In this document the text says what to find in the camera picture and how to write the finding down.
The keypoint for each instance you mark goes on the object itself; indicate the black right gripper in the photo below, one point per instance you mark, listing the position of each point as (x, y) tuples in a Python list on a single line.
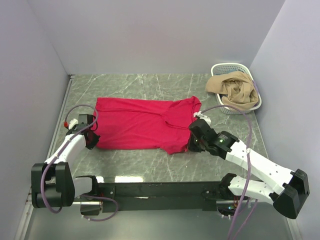
[(191, 147)]

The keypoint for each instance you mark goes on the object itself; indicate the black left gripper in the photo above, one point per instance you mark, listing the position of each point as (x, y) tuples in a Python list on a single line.
[(94, 142)]

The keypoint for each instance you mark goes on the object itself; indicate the red t-shirt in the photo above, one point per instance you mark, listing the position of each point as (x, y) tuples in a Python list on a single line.
[(138, 124)]

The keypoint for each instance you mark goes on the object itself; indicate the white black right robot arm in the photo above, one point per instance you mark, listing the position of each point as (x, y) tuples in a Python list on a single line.
[(274, 175)]

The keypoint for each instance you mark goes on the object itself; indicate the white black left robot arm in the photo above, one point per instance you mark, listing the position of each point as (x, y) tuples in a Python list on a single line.
[(60, 172)]

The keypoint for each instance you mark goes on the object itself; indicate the tan t-shirt in basket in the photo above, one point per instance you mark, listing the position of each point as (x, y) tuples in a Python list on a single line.
[(236, 88)]

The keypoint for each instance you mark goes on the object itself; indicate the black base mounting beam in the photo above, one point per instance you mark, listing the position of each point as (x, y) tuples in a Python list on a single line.
[(89, 205)]

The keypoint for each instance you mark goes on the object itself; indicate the white perforated laundry basket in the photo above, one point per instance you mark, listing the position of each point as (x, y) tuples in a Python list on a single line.
[(223, 68)]

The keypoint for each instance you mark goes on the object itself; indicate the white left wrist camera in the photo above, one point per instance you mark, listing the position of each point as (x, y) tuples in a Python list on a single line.
[(69, 125)]

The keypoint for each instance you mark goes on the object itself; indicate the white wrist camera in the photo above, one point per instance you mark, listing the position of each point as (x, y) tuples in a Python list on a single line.
[(69, 125), (199, 115)]

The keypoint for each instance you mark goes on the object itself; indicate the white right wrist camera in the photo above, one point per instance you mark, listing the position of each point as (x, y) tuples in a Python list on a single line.
[(199, 115)]

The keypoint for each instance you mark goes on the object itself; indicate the aluminium frame rail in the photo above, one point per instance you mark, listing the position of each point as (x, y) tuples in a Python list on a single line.
[(207, 190)]

